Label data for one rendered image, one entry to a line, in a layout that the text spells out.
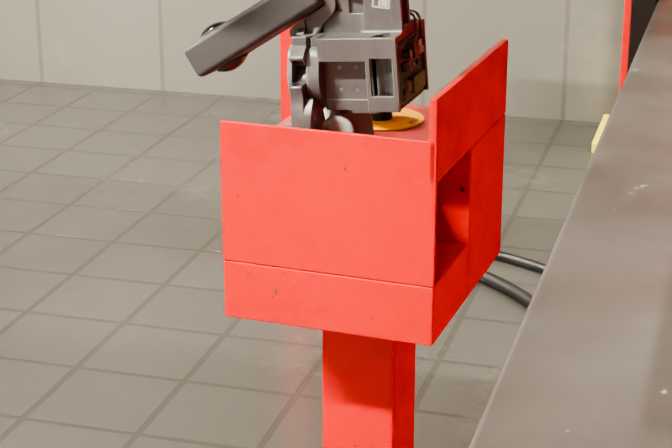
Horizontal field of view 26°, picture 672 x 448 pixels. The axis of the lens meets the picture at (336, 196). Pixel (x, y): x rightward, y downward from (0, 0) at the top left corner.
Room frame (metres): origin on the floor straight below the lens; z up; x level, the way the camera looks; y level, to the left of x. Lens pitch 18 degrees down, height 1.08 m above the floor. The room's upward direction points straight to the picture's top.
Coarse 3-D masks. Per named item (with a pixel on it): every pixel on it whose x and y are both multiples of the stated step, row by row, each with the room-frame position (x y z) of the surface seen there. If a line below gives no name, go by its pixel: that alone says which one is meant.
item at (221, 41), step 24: (264, 0) 1.01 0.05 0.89; (288, 0) 1.00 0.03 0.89; (312, 0) 0.99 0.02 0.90; (216, 24) 1.04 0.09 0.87; (240, 24) 1.01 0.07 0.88; (264, 24) 1.00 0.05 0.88; (288, 24) 1.00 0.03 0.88; (192, 48) 1.03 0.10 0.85; (216, 48) 1.02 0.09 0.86; (240, 48) 1.01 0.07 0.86
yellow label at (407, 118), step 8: (392, 112) 1.12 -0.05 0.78; (400, 112) 1.12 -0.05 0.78; (408, 112) 1.12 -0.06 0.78; (416, 112) 1.12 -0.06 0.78; (392, 120) 1.10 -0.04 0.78; (400, 120) 1.10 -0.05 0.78; (408, 120) 1.10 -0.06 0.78; (416, 120) 1.10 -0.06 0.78; (376, 128) 1.07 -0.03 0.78; (384, 128) 1.07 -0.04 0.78; (392, 128) 1.07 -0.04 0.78; (400, 128) 1.07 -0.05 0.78; (408, 128) 1.08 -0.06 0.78
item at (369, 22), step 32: (352, 0) 1.00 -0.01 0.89; (384, 0) 0.98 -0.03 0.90; (320, 32) 1.00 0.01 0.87; (352, 32) 1.00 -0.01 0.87; (384, 32) 0.98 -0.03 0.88; (416, 32) 1.00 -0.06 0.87; (288, 64) 0.99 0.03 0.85; (320, 64) 0.99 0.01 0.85; (352, 64) 0.99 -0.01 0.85; (384, 64) 0.98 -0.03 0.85; (416, 64) 1.01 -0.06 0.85; (320, 96) 0.98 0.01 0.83; (352, 96) 0.99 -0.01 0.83; (384, 96) 0.97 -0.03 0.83; (416, 96) 1.01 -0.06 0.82
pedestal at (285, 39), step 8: (288, 32) 2.92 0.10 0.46; (280, 40) 2.93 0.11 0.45; (288, 40) 2.92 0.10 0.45; (280, 48) 2.93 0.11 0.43; (288, 48) 2.92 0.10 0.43; (280, 56) 2.93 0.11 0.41; (280, 64) 2.93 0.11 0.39; (280, 72) 2.93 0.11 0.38; (288, 96) 2.92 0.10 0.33; (288, 104) 2.92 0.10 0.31; (288, 112) 2.92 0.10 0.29
